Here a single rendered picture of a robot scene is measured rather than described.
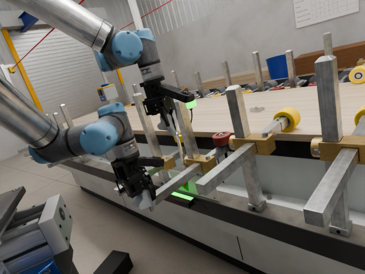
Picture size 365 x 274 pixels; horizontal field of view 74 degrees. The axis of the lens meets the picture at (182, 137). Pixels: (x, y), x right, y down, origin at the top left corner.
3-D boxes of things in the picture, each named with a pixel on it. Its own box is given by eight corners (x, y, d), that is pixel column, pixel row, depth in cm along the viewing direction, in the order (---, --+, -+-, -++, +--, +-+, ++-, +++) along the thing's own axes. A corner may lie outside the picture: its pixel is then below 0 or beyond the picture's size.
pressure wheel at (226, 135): (228, 163, 101) (222, 137, 98) (214, 161, 107) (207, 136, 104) (239, 154, 106) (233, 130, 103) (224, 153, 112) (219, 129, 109)
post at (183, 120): (208, 209, 103) (177, 99, 89) (202, 207, 105) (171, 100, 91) (213, 205, 105) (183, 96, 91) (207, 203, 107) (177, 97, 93)
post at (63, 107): (85, 163, 192) (60, 105, 178) (83, 162, 194) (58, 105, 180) (89, 161, 194) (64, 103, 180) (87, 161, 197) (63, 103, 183)
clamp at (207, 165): (209, 174, 91) (207, 162, 90) (184, 169, 101) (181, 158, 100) (219, 167, 95) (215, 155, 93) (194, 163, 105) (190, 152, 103)
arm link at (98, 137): (72, 164, 57) (91, 148, 68) (116, 153, 56) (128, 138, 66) (58, 133, 55) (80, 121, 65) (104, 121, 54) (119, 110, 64)
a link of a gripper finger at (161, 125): (163, 137, 90) (156, 113, 87) (177, 135, 87) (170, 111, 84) (159, 141, 87) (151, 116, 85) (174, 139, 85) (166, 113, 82)
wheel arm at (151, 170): (120, 198, 98) (117, 189, 96) (116, 197, 100) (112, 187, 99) (192, 151, 125) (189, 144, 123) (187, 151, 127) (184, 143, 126)
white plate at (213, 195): (219, 201, 94) (213, 179, 91) (174, 188, 113) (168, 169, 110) (219, 200, 94) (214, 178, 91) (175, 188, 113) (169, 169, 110)
